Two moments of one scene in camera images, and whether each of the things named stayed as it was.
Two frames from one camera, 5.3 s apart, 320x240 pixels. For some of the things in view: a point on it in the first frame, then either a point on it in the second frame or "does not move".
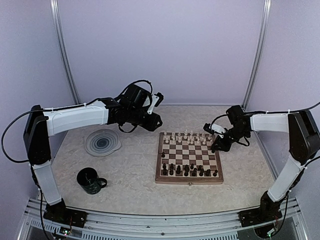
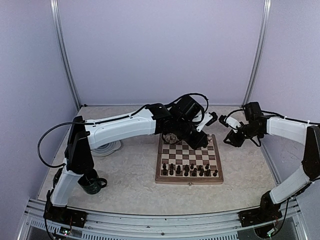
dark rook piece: (207, 173) does not move
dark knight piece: (186, 169) does not move
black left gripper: (152, 126) → (199, 142)
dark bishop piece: (201, 170) does not move
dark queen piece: (178, 169) does not move
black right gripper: (225, 146) → (236, 141)
